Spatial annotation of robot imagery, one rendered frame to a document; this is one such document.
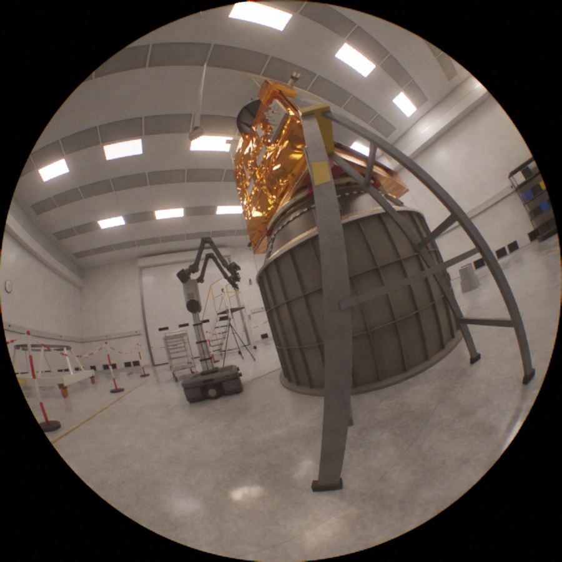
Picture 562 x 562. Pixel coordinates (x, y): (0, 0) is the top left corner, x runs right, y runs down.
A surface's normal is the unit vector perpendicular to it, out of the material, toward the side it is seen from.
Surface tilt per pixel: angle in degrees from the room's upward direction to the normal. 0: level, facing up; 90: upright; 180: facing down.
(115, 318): 90
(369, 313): 90
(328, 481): 87
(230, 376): 90
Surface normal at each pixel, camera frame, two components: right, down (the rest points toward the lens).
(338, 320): -0.29, -0.19
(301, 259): -0.63, 0.00
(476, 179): -0.87, 0.15
